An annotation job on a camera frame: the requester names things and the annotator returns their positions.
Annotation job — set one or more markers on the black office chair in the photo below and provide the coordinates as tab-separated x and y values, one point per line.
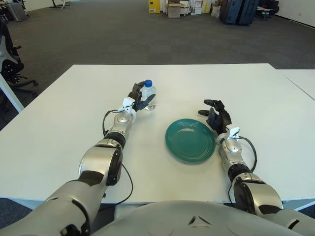
9	71

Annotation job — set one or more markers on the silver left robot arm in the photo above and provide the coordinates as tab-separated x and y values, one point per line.
101	159

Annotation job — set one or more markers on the black swivel chair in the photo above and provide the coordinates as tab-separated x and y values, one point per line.
267	8

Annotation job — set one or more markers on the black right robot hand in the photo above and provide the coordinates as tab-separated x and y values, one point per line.
221	119

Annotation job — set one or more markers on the yellow box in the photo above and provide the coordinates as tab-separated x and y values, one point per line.
153	6

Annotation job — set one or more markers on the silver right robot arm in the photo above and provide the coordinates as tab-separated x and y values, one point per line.
258	191

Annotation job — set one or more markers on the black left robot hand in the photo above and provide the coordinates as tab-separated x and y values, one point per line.
135	97

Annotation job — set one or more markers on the clear bottle blue cap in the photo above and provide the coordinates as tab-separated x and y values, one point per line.
149	91

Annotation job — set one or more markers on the grey robot torso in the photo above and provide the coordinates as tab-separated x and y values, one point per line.
172	218

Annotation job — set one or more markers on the grey cabinet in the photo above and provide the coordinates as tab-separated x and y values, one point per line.
17	12

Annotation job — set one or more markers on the dark blue large case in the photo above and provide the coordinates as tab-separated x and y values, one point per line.
229	12
248	12

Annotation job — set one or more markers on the brown cardboard box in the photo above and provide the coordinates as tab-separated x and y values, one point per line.
174	11

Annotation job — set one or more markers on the distant desk legs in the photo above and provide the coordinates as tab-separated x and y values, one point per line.
60	4

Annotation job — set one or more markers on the white storage boxes pile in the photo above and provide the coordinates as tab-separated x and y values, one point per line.
197	7

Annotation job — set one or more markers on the white plastic bag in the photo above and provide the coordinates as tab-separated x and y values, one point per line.
215	11

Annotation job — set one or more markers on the white desk leg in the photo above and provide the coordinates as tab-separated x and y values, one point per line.
11	96

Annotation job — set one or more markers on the green round plate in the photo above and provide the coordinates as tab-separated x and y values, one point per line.
190	141

